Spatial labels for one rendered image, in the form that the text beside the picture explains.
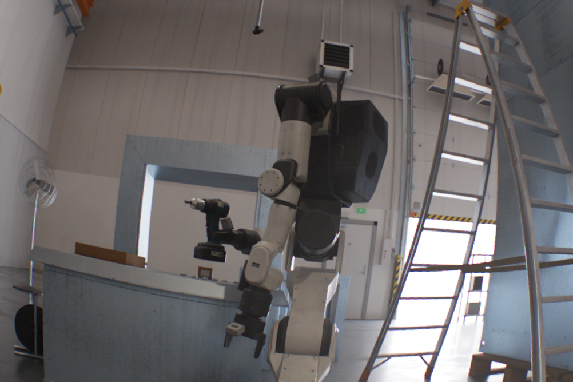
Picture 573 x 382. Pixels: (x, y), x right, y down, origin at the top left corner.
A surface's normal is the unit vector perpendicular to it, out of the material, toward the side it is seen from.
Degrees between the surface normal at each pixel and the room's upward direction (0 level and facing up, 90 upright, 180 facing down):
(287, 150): 85
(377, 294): 90
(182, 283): 68
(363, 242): 90
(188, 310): 90
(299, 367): 29
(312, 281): 55
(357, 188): 103
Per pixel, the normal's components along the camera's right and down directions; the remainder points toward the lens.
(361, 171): 0.83, 0.22
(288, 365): 0.05, -0.95
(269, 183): -0.44, -0.29
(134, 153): 0.11, -0.17
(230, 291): 0.19, -0.52
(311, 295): 0.00, -0.72
